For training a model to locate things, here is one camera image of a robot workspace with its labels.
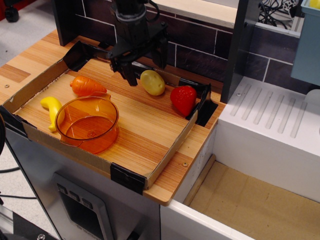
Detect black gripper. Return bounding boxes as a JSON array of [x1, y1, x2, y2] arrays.
[[108, 15, 168, 87]]

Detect yellow-green toy potato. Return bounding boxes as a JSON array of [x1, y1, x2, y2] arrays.
[[140, 70, 166, 96]]

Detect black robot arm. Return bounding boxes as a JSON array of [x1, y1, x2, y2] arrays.
[[108, 0, 168, 86]]

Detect orange transparent plastic pot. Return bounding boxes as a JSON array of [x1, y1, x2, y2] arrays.
[[56, 93, 120, 155]]

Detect red toy strawberry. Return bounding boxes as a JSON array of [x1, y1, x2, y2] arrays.
[[170, 85, 197, 117]]

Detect orange toy carrot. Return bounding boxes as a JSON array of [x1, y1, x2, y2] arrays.
[[69, 76, 107, 97]]

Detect yellow toy banana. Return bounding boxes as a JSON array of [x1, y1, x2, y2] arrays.
[[40, 96, 65, 132]]

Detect black caster wheel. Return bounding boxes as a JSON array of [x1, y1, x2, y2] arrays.
[[4, 5, 19, 23]]

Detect silver toy oven front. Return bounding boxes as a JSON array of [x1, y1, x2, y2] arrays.
[[6, 129, 161, 240]]

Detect white toy sink unit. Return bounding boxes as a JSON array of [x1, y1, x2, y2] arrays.
[[160, 77, 320, 240]]

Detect dark left back post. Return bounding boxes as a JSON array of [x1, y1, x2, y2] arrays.
[[51, 0, 84, 46]]

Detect dark grey vertical post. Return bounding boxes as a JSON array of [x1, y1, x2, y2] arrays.
[[220, 0, 261, 104]]

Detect tangled black cables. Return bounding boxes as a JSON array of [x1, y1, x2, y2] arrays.
[[257, 0, 303, 31]]

